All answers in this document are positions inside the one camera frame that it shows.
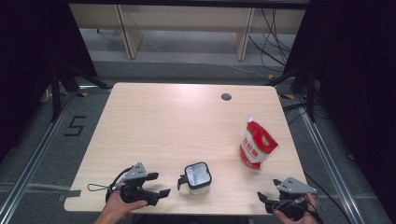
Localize metal floor rail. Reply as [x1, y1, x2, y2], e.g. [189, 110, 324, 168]
[0, 84, 101, 218]
[292, 92, 367, 224]

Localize tangle of black cables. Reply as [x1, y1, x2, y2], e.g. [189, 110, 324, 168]
[247, 7, 297, 75]

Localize black floor cable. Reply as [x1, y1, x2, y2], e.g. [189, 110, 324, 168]
[303, 172, 353, 224]

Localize person's right hand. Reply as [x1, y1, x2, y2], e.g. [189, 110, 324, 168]
[274, 192, 320, 224]

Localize grey tape strip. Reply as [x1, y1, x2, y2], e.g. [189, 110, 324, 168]
[57, 189, 82, 202]

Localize black floor cables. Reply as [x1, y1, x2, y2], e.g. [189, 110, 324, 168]
[282, 102, 331, 126]

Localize clear jar with black lid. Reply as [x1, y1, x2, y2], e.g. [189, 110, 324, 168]
[177, 161, 214, 197]

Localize person's left hand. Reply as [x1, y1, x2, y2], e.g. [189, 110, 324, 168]
[104, 189, 149, 220]

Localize black metal stand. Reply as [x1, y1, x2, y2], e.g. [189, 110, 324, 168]
[49, 63, 110, 123]
[265, 66, 318, 123]

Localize black curtain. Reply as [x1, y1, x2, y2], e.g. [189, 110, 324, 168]
[284, 0, 396, 216]
[0, 0, 99, 162]

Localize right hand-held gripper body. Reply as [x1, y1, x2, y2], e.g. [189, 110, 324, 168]
[265, 176, 318, 221]

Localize red and white pouch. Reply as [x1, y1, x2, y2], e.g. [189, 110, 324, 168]
[239, 115, 280, 171]

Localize thin wire loop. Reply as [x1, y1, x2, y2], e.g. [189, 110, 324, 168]
[87, 183, 111, 192]

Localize beige wooden shelf unit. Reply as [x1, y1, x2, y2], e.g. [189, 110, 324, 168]
[68, 3, 307, 62]

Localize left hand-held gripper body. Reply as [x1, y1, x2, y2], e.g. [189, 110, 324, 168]
[120, 161, 161, 207]

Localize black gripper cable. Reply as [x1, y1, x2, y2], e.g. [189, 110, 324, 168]
[106, 166, 134, 203]

